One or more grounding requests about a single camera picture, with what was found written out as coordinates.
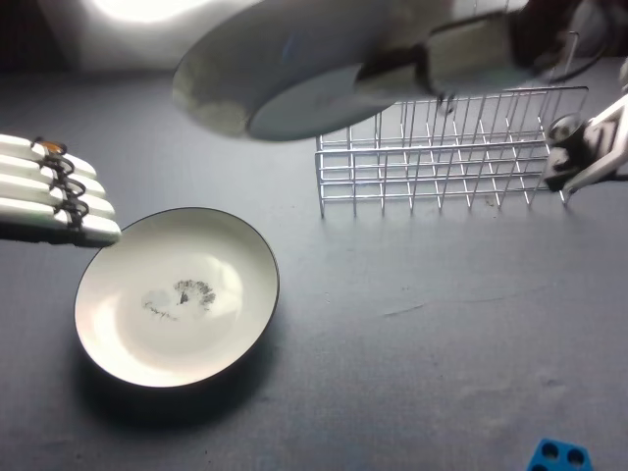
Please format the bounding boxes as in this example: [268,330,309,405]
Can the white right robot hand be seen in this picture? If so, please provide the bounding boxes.
[353,0,590,117]

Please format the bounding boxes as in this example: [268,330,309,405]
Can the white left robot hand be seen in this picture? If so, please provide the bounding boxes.
[0,132,123,248]

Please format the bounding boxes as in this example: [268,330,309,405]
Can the white plate with dark rim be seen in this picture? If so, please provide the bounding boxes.
[171,0,555,143]
[73,205,282,392]

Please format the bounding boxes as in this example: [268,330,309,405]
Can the white cloth backdrop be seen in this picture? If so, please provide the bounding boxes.
[43,0,276,75]

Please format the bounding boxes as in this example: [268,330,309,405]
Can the grey table cloth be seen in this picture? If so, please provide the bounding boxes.
[0,63,628,471]

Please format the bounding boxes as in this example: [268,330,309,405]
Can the blue pentagon block with holes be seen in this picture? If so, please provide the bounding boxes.
[525,438,599,471]

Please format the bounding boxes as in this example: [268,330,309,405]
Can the wire dish rack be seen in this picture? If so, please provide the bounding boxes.
[313,28,590,220]

